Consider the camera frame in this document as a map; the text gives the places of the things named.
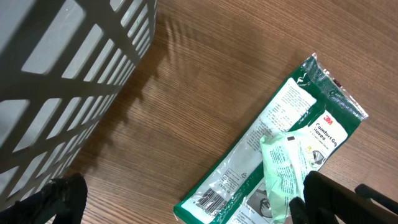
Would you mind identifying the green 3M glove package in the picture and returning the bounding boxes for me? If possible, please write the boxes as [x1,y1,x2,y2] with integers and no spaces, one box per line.
[174,54,368,223]

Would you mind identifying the grey plastic mesh basket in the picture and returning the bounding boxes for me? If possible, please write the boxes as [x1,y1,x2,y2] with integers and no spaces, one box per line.
[1,0,158,209]

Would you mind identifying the light teal wipes packet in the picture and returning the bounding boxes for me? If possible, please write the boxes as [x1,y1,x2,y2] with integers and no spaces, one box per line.
[260,131,312,223]

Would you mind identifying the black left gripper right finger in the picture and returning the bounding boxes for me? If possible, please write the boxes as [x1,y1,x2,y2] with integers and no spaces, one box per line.
[289,171,397,224]

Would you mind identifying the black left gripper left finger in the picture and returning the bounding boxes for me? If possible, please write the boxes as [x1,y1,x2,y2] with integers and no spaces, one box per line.
[1,173,88,224]

